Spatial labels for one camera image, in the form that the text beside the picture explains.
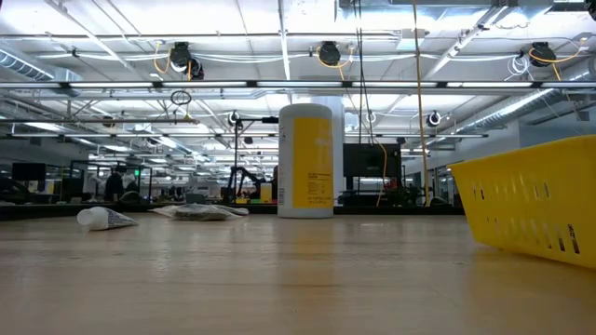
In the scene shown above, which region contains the black monitor screen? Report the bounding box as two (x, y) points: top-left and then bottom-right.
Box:
(343, 142), (402, 179)

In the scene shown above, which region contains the clear packet of grey pads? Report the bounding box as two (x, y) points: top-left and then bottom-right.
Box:
(148, 203), (243, 222)

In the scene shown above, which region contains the yellow plastic bin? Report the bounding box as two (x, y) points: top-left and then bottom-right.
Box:
(447, 134), (596, 271)

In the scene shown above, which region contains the white toothpaste tube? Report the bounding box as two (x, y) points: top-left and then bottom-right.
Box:
(76, 206), (140, 233)

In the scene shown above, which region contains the long ceiling light strip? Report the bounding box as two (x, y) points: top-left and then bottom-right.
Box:
(0, 79), (596, 90)

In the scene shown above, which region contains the black pole stand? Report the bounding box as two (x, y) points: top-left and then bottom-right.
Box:
(232, 115), (279, 204)

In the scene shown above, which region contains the black hanging ring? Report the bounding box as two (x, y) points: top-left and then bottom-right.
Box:
(169, 89), (193, 107)

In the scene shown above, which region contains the white canister with yellow label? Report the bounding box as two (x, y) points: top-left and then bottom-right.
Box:
(277, 102), (335, 220)

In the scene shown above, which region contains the black ceiling cable reel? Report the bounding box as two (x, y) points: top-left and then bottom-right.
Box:
(318, 40), (342, 67)
(168, 40), (205, 81)
(530, 41), (558, 69)

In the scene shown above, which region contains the silver ceiling duct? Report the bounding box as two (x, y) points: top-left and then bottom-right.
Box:
(0, 48), (83, 86)

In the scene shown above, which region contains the black hanging cable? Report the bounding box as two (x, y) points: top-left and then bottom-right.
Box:
(353, 0), (373, 145)

